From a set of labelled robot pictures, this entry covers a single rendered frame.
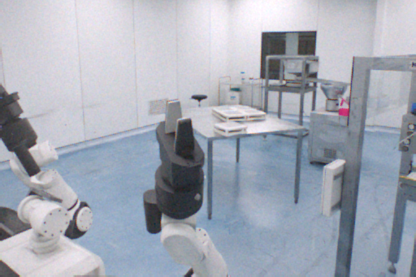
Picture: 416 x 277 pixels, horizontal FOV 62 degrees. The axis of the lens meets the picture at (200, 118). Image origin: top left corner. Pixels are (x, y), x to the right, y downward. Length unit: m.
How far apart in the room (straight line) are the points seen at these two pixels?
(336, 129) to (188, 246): 4.45
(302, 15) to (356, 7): 1.10
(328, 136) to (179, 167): 4.61
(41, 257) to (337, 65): 7.39
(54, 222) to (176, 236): 0.28
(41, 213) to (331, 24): 7.47
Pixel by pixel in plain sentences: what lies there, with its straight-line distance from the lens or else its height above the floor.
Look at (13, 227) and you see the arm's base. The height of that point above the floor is 1.24.
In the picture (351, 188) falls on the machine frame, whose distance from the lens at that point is 1.94.
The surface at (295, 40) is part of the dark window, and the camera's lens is 8.19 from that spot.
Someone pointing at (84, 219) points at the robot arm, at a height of 1.13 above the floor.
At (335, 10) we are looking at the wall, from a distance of 7.93.
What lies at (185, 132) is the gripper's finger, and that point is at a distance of 0.52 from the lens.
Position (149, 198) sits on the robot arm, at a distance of 0.67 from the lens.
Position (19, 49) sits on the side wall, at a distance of 5.50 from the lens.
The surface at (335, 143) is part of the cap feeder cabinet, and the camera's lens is 5.08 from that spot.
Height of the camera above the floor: 1.69
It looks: 12 degrees down
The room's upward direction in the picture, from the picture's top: straight up
